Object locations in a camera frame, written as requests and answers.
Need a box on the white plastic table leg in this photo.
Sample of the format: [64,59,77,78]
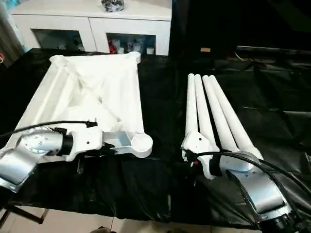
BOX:
[202,74,246,157]
[209,74,264,162]
[194,73,218,152]
[185,73,201,146]

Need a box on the white plastic table top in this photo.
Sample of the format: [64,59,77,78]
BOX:
[15,52,154,159]

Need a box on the black plastic mat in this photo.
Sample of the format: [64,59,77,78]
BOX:
[0,48,311,229]

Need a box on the white cabinet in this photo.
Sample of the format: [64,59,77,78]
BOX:
[10,0,173,57]

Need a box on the grey crumpled bundle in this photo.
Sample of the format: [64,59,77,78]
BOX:
[101,0,125,13]

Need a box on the black metal stand frame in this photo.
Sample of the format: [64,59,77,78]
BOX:
[0,205,48,230]

